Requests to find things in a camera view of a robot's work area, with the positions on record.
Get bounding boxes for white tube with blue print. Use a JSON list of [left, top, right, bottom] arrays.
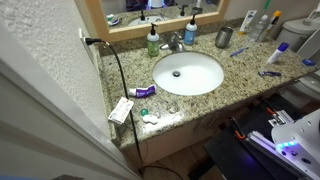
[[239, 9, 258, 36]]

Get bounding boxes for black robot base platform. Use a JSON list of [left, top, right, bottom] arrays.
[[203, 94, 320, 180]]

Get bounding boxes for purple toothpaste tube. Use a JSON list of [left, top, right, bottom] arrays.
[[128, 84, 158, 98]]

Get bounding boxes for green and white lens case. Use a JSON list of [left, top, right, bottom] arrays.
[[139, 108, 160, 125]]

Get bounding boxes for white sink basin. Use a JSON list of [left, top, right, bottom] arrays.
[[152, 50, 225, 97]]

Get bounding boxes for white and red packet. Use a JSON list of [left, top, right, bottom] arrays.
[[107, 96, 135, 125]]

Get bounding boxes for wooden vanity cabinet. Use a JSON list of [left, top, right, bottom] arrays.
[[122, 96, 268, 168]]

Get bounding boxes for green soap pump bottle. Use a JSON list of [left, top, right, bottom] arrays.
[[146, 22, 161, 57]]

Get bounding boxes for chrome faucet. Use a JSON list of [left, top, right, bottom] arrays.
[[159, 31, 187, 53]]

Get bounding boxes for blue soap pump bottle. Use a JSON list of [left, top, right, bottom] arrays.
[[183, 12, 198, 46]]

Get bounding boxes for steel cup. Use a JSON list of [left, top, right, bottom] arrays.
[[214, 26, 234, 49]]

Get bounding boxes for blue toothbrush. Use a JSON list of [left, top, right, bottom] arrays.
[[229, 45, 250, 58]]

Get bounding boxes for blue razor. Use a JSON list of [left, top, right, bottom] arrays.
[[257, 70, 282, 78]]

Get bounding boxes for clear bottle with white cap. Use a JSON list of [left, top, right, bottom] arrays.
[[249, 14, 270, 43]]

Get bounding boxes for white door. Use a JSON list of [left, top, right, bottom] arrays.
[[0, 28, 142, 180]]

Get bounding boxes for white roll-on bottle blue cap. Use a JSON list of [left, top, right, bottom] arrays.
[[267, 42, 290, 65]]

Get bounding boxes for spray can with orange cap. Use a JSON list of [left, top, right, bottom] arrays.
[[261, 9, 283, 43]]

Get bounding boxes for white toilet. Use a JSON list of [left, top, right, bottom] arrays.
[[275, 9, 320, 108]]

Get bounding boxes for blue floss box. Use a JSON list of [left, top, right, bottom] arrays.
[[301, 58, 317, 67]]

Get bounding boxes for black power cable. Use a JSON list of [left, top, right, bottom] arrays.
[[84, 37, 185, 180]]

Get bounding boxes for white wall outlet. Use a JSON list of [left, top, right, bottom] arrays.
[[78, 27, 98, 65]]

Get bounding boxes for mirror with wooden frame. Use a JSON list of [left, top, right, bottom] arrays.
[[74, 0, 231, 43]]

